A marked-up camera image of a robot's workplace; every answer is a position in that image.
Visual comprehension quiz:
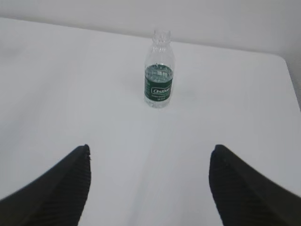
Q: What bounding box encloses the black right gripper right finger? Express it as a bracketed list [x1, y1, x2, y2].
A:
[209, 145, 301, 226]

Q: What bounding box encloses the clear water bottle green label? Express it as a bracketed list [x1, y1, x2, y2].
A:
[144, 29, 175, 108]

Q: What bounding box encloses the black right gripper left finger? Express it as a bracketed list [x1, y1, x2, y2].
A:
[0, 145, 91, 226]

